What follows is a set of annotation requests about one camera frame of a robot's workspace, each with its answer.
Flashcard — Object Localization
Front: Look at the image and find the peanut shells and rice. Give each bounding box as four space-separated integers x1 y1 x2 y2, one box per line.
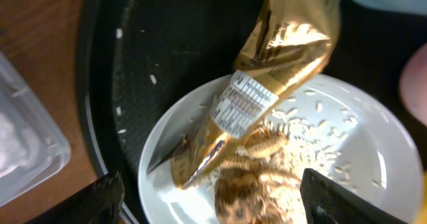
211 89 362 223

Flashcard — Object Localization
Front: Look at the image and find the gold snack wrapper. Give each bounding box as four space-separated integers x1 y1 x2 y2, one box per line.
146 0 341 189

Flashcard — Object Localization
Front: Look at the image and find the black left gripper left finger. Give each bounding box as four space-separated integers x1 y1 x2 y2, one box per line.
26 171 125 224

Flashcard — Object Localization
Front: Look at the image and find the grey plate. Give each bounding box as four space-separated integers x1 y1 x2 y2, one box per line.
137 75 424 223

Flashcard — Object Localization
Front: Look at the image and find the pink plastic cup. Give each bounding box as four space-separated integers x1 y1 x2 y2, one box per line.
399 44 426 126

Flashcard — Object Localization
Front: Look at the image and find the clear plastic waste bin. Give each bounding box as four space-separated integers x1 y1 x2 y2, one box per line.
1 54 71 206

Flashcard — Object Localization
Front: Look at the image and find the yellow plastic bowl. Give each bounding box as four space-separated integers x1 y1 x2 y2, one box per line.
414 173 427 224

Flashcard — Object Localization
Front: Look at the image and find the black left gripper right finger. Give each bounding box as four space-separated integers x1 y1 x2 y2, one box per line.
300 168 406 224

